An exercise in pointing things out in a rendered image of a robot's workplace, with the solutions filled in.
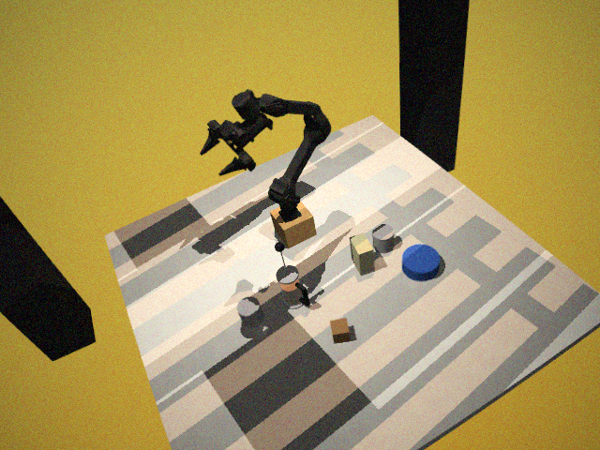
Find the glass french press with black handle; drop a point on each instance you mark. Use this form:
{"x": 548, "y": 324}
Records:
{"x": 294, "y": 295}

